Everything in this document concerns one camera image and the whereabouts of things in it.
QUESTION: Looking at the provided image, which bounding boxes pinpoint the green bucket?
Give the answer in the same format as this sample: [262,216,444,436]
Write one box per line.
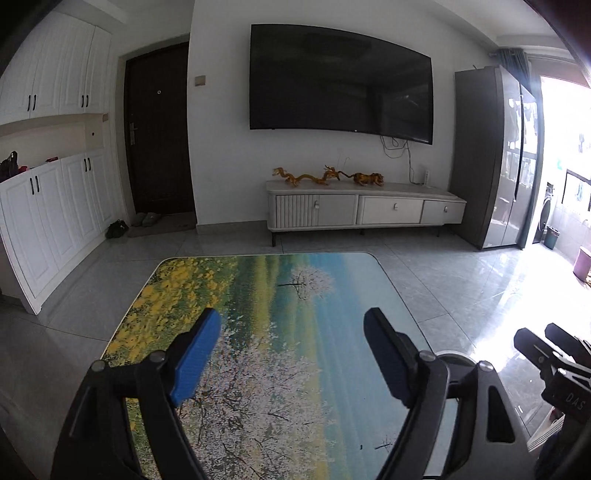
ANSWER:
[544,226,560,250]

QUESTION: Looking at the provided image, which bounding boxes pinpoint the white shoe cabinet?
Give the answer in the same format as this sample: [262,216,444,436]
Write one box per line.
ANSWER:
[1,12,116,314]

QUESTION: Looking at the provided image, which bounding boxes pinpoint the black wall television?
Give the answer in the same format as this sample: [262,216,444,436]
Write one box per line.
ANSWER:
[249,24,434,144]

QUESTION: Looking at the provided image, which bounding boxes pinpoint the golden tiger ornament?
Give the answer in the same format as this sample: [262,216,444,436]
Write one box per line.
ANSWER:
[341,171,385,187]

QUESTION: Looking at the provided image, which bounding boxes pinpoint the purple bucket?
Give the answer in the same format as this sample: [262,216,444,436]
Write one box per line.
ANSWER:
[573,246,591,282]

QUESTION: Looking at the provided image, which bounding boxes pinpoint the golden dragon ornament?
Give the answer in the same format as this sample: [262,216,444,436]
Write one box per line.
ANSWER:
[273,166,339,187]

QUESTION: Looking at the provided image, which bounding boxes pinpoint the white TV cabinet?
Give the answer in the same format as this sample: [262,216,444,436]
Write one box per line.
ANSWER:
[266,180,467,239]

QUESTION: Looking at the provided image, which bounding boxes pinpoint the grey refrigerator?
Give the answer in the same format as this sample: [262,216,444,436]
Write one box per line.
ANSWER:
[450,66,539,250]

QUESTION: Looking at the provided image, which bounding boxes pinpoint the brown door mat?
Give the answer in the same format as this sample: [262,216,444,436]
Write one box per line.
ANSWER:
[126,212,197,238]

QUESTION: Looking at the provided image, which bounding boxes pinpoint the grey slippers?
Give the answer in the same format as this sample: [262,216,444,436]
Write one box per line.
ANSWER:
[131,212,161,228]

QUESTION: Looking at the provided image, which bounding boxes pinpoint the white round trash bin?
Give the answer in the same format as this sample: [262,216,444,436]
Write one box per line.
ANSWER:
[437,351,476,399]

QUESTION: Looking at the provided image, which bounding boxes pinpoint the black shoes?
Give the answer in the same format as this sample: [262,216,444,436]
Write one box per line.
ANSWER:
[105,220,129,239]

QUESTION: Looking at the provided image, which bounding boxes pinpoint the dark entrance door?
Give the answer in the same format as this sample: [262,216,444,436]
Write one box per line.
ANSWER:
[123,42,195,214]

